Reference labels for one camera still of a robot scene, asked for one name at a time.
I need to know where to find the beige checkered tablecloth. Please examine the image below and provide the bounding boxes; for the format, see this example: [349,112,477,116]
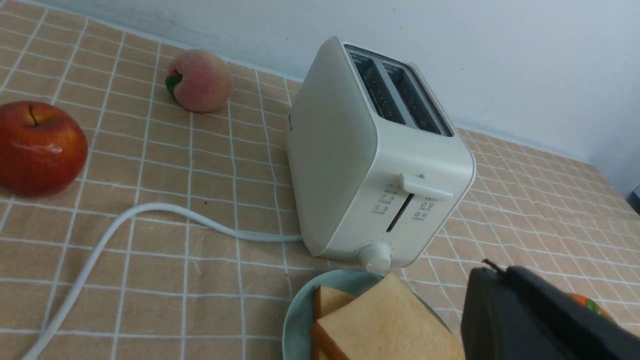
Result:
[0,0,639,360]

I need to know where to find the light blue round plate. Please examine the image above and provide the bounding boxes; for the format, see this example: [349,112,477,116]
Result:
[282,269,451,360]

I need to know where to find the pink peach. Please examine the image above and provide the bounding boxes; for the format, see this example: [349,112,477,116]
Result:
[164,48,233,113]

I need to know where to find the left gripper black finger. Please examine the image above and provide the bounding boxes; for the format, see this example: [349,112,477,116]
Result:
[461,259,640,360]

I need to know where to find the red apple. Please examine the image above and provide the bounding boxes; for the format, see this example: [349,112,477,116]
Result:
[0,100,89,198]

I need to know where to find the orange persimmon with green leaves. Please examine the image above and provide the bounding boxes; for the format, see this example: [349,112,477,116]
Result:
[567,292,616,323]

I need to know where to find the white two-slot toaster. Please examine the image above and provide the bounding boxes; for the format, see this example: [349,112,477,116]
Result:
[285,36,477,273]

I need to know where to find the toast slice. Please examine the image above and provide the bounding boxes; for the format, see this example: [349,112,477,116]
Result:
[311,285,357,360]
[310,273,466,360]

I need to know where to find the white power cable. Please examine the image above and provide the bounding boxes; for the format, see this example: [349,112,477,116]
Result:
[21,202,304,360]

